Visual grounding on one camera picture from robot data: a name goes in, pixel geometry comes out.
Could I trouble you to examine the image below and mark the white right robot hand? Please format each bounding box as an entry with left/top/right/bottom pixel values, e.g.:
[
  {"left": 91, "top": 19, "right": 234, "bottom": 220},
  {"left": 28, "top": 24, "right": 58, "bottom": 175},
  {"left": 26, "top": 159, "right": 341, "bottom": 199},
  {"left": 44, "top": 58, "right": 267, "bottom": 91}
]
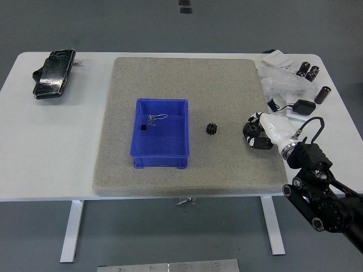
[{"left": 243, "top": 111, "right": 296, "bottom": 151}]

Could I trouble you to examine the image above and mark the large black bevel gear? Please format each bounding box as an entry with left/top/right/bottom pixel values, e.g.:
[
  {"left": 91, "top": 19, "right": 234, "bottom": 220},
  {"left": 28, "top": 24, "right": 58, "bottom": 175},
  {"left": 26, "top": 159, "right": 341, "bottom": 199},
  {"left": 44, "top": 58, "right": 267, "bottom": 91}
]
[{"left": 243, "top": 121, "right": 265, "bottom": 139}]

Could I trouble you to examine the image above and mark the white flat box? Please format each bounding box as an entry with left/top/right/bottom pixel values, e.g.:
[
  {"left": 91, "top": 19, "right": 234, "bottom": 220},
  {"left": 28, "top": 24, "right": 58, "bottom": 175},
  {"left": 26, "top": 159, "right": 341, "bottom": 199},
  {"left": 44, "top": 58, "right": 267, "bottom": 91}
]
[{"left": 262, "top": 49, "right": 293, "bottom": 68}]

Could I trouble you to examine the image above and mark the blue plastic box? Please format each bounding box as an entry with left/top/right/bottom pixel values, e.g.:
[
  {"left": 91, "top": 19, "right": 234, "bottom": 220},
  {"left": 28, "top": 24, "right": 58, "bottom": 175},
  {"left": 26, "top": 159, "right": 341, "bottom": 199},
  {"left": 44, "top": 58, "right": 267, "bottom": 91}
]
[{"left": 129, "top": 98, "right": 190, "bottom": 170}]

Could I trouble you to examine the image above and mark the white flat card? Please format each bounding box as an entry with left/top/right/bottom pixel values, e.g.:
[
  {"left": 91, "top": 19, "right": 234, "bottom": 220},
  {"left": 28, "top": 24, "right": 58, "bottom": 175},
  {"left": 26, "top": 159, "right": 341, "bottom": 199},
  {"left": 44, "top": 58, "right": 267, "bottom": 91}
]
[{"left": 285, "top": 109, "right": 313, "bottom": 123}]

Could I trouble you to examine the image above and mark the black power adapter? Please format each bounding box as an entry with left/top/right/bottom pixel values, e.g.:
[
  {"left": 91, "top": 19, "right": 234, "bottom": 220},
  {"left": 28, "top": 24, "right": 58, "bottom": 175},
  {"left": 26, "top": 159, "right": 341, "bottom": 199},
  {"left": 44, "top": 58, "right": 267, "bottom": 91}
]
[{"left": 292, "top": 99, "right": 316, "bottom": 116}]

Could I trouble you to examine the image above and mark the clear bubble wrap bag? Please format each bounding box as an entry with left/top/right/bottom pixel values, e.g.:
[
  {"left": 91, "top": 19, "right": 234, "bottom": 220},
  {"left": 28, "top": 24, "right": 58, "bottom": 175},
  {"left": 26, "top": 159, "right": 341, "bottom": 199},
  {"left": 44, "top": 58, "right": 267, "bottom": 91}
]
[{"left": 259, "top": 66, "right": 318, "bottom": 103}]

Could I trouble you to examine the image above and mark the grey-brown felt mat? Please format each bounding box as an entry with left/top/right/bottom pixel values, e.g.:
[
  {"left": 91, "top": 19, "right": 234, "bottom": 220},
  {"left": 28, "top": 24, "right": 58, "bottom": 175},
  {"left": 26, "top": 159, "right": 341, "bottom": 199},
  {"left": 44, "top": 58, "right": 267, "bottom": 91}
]
[{"left": 92, "top": 57, "right": 289, "bottom": 197}]

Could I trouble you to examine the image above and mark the white table leg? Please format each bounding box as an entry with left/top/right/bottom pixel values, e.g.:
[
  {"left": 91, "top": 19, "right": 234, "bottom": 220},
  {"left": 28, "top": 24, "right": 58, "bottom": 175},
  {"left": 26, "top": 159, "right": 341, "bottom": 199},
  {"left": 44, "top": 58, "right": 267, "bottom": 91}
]
[
  {"left": 260, "top": 196, "right": 286, "bottom": 256},
  {"left": 60, "top": 199, "right": 85, "bottom": 264}
]

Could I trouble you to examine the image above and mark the silver metal plate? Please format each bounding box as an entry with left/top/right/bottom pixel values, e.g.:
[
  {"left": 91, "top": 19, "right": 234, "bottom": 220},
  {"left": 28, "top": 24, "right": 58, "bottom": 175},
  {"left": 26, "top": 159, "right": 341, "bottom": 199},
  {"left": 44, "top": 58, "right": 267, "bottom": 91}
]
[{"left": 96, "top": 258, "right": 240, "bottom": 272}]

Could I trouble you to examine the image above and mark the black wrapped device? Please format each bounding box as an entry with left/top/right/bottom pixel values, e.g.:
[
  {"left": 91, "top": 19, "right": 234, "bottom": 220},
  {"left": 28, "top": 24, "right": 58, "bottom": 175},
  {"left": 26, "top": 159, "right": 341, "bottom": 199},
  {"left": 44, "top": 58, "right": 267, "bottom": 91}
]
[{"left": 31, "top": 49, "right": 77, "bottom": 100}]

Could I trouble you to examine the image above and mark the black adapter cord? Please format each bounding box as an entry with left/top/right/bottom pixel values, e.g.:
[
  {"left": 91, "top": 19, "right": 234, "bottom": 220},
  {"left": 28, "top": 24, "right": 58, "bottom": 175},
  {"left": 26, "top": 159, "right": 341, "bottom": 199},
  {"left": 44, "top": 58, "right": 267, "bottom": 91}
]
[{"left": 266, "top": 97, "right": 296, "bottom": 113}]

